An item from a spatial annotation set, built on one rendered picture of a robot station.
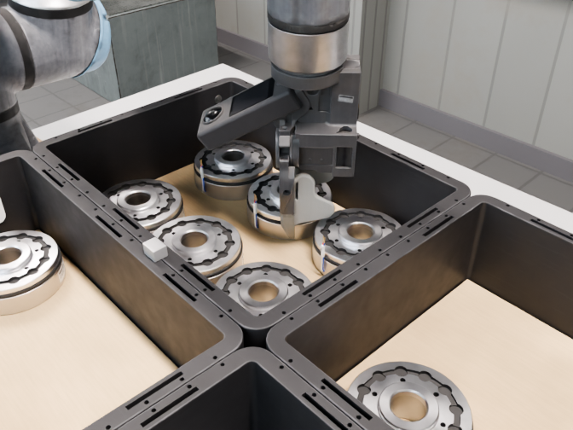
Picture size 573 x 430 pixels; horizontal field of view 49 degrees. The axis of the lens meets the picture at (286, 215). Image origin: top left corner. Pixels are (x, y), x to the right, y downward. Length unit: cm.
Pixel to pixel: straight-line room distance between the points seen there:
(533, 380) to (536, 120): 204
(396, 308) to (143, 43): 249
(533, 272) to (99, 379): 42
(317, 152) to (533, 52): 194
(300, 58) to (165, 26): 247
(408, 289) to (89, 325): 31
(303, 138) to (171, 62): 249
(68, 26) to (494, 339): 69
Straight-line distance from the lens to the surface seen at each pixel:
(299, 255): 71
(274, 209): 73
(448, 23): 269
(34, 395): 61
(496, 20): 258
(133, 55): 297
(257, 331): 49
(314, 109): 63
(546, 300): 67
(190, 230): 69
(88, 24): 99
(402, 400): 55
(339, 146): 63
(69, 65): 99
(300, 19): 56
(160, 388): 46
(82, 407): 59
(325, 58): 58
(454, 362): 62
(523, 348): 65
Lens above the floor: 128
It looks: 35 degrees down
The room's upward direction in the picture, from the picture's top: straight up
